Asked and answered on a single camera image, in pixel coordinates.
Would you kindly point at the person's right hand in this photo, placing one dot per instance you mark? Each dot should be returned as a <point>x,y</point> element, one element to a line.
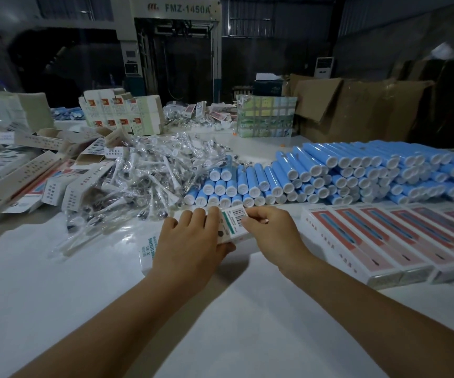
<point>280,240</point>

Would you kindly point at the person's left hand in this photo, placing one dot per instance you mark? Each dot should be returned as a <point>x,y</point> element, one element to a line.
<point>183,255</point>

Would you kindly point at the person's left middle finger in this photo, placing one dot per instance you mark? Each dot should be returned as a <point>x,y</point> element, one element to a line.
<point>198,220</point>

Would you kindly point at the person's right thumb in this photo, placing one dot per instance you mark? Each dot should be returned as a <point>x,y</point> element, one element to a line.
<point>256,222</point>

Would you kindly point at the person's left little finger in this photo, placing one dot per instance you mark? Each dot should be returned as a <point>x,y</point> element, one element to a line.
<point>169,226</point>

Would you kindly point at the person's left thumb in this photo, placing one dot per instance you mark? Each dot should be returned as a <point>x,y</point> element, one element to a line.
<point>227,251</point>

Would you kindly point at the white barcode carton box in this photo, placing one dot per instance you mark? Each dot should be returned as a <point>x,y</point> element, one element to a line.
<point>232,224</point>

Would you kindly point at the person's left forearm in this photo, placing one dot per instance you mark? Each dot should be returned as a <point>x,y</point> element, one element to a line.
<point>112,334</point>

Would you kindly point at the person's right forearm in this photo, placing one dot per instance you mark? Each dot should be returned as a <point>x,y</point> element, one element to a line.
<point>376,326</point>

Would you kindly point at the pile of bagged brush heads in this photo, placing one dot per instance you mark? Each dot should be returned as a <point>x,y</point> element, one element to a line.
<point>148,177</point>

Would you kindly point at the heap of small packaged parts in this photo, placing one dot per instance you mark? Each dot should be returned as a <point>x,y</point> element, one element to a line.
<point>201,116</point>

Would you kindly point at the pile of blue tubes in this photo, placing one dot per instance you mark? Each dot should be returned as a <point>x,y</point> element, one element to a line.
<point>349,173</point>

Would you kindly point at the stack of red-print white cartons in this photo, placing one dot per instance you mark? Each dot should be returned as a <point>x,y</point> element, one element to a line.
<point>120,110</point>

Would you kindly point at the row of red-window product boxes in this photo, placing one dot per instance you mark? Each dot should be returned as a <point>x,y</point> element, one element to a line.
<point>388,240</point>

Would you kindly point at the dark green box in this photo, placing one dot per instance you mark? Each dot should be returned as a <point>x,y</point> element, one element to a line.
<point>269,87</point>

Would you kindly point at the pile of open flat cartons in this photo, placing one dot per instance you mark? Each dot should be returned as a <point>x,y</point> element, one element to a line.
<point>34,173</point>

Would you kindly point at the large brown cardboard box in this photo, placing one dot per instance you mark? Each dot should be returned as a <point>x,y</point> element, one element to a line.
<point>349,108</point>

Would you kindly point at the heap of small blue packets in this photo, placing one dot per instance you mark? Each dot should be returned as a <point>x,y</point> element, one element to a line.
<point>68,113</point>

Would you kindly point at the white standing air conditioner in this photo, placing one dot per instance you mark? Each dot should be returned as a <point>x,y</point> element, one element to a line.
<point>324,67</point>

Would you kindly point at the large beige industrial machine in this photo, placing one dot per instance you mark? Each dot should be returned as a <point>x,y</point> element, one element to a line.
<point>171,47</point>

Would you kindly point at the stack of plain white boxes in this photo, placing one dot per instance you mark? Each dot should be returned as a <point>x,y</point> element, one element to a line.
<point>14,110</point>

